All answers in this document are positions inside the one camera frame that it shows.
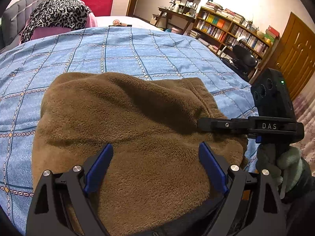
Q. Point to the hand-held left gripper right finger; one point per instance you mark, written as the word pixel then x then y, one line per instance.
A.
pixel 212 167

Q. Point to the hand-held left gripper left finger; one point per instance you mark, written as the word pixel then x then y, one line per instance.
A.
pixel 98 169

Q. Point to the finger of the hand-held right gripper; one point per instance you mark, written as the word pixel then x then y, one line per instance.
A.
pixel 221 125

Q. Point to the brown fleece blanket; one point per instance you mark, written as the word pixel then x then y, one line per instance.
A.
pixel 135 140

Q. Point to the person's right forearm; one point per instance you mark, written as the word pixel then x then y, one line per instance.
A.
pixel 304 196

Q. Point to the person's right hand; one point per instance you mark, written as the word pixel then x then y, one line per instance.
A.
pixel 290 162

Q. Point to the wooden door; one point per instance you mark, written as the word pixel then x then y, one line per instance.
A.
pixel 295 54

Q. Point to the black office chair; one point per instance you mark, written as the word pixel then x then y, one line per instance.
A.
pixel 243 56

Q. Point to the wooden bookshelf with books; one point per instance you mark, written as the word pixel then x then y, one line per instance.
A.
pixel 221 27

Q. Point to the pink bin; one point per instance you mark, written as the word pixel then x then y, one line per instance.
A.
pixel 176 30

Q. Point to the wooden desk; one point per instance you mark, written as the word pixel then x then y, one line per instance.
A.
pixel 177 14

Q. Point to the blue checked blanket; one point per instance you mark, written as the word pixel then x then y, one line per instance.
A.
pixel 123 51

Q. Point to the small wooden shelf unit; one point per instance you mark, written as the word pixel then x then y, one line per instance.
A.
pixel 188 3

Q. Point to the light grey bed sheet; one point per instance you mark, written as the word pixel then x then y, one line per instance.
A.
pixel 145 23

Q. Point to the pink hair dryer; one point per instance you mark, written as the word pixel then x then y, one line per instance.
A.
pixel 117 23

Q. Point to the leopard print cloth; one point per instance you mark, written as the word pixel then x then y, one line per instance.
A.
pixel 56 12

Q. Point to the grey padded headboard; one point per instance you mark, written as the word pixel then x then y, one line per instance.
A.
pixel 17 12

